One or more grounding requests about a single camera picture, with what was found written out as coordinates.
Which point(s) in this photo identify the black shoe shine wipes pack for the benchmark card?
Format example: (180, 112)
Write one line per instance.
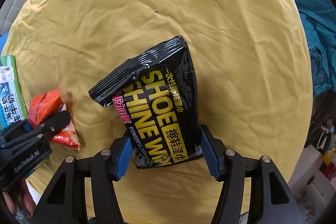
(155, 95)

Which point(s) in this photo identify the teal blanket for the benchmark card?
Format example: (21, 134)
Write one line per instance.
(318, 20)

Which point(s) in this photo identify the yellow tablecloth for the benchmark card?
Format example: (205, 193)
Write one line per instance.
(254, 94)

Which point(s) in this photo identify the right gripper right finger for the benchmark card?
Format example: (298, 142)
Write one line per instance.
(212, 154)

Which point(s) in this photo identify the cardboard box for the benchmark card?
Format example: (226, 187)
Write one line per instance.
(12, 106)

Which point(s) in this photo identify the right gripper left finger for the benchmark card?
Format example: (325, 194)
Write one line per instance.
(123, 155)

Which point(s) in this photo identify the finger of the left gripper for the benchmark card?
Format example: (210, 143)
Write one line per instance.
(16, 129)
(56, 123)

